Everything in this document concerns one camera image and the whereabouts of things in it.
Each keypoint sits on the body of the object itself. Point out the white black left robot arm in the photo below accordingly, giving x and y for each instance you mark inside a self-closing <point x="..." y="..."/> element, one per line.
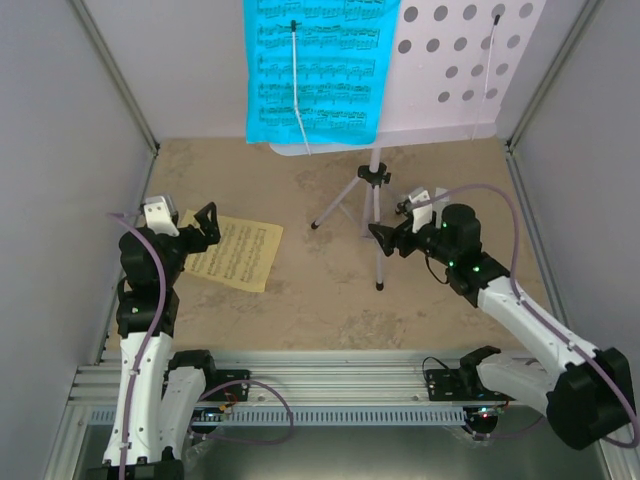
<point x="158" y="389"/>

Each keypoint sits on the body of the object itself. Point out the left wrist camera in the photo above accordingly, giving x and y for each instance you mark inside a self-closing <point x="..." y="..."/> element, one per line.
<point x="161" y="215"/>

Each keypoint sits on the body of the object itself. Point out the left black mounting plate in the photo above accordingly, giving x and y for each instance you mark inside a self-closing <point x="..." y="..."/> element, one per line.
<point x="229" y="386"/>

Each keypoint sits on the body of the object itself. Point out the clear plastic bag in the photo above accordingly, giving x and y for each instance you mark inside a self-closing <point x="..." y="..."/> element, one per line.
<point x="195" y="450"/>

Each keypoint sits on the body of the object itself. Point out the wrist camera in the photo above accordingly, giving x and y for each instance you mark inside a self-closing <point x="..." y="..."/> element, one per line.
<point x="161" y="215"/>
<point x="420" y="211"/>

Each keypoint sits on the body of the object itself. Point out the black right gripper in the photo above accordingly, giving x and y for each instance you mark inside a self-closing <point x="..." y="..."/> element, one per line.
<point x="389" y="244"/>

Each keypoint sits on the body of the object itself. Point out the blue sheet music page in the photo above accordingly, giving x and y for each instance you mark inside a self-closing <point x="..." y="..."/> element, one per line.
<point x="317" y="70"/>

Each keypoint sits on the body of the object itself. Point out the black mounting plate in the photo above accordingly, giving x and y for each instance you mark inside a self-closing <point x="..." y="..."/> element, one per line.
<point x="443" y="385"/>
<point x="229" y="386"/>

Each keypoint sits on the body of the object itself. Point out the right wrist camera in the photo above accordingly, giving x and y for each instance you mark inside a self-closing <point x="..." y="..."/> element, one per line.
<point x="420" y="211"/>

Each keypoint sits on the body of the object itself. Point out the left circuit board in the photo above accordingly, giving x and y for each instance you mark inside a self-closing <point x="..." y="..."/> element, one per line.
<point x="212" y="415"/>

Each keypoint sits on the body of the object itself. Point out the white metronome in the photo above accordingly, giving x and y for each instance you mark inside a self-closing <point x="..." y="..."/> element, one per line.
<point x="439" y="201"/>

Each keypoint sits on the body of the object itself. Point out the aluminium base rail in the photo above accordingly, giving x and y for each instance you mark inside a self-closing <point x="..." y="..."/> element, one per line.
<point x="330" y="377"/>

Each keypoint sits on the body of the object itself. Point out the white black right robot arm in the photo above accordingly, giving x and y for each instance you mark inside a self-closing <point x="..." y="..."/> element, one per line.
<point x="585" y="393"/>

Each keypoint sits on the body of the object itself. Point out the right circuit board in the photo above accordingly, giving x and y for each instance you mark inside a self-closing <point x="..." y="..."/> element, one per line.
<point x="482" y="414"/>

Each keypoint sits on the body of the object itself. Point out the white music stand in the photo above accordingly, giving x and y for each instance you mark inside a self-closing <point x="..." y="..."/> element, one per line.
<point x="451" y="66"/>

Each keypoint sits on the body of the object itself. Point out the grey slotted cable duct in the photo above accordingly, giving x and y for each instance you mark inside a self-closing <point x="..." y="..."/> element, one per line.
<point x="348" y="416"/>

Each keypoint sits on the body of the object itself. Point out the yellow sheet music page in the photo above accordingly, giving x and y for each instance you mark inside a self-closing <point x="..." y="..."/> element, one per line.
<point x="244" y="256"/>

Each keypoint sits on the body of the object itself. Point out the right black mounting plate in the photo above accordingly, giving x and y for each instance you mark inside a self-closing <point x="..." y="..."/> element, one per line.
<point x="443" y="385"/>

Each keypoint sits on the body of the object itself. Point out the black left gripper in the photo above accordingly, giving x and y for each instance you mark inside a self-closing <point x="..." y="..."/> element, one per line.
<point x="211" y="230"/>

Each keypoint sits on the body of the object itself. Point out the circuit board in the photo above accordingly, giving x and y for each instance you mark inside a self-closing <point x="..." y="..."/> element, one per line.
<point x="482" y="414"/>
<point x="212" y="415"/>

